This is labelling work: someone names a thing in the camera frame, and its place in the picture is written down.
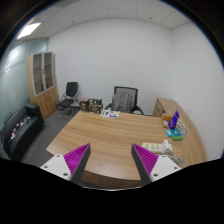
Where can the black mesh office chair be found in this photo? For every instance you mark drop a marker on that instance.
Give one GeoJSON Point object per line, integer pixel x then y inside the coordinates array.
{"type": "Point", "coordinates": [133, 92]}

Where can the black visitor chair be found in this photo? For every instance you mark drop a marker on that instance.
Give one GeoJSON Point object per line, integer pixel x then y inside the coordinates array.
{"type": "Point", "coordinates": [69, 98]}

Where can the white green booklet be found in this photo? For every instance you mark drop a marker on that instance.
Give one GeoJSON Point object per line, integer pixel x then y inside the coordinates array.
{"type": "Point", "coordinates": [110, 114]}

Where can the cardboard box on floor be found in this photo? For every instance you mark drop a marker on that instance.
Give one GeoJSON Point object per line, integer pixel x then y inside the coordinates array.
{"type": "Point", "coordinates": [91, 105]}

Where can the black leather sofa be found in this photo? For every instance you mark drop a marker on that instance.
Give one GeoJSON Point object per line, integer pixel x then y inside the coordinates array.
{"type": "Point", "coordinates": [20, 130]}

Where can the grey backpack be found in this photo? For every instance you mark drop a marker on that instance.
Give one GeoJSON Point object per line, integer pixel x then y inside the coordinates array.
{"type": "Point", "coordinates": [122, 101]}

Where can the white charger plug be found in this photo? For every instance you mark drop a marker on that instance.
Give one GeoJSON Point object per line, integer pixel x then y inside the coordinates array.
{"type": "Point", "coordinates": [166, 146]}

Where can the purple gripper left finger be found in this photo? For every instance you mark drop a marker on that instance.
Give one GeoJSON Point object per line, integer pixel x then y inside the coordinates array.
{"type": "Point", "coordinates": [69, 166]}

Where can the wooden side cabinet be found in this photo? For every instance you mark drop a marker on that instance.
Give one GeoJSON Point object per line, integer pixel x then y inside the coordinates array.
{"type": "Point", "coordinates": [168, 106]}

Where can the blue small box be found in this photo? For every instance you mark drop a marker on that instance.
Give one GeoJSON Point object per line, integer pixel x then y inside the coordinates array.
{"type": "Point", "coordinates": [169, 133]}

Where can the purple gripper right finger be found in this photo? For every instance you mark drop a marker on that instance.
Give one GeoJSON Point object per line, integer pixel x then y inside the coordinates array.
{"type": "Point", "coordinates": [152, 167]}

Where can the green small box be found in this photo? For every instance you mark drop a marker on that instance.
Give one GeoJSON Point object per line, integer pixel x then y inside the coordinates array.
{"type": "Point", "coordinates": [177, 137]}

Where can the orange small box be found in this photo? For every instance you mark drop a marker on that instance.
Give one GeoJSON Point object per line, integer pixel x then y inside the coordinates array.
{"type": "Point", "coordinates": [165, 119]}

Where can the ceiling light panel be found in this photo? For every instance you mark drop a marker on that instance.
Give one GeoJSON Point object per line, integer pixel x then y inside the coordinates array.
{"type": "Point", "coordinates": [28, 30]}

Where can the wooden glass-door cabinet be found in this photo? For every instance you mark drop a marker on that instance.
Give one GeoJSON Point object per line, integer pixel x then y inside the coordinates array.
{"type": "Point", "coordinates": [41, 82]}

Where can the white power strip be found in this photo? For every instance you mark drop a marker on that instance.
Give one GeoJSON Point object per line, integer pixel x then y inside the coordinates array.
{"type": "Point", "coordinates": [152, 147]}

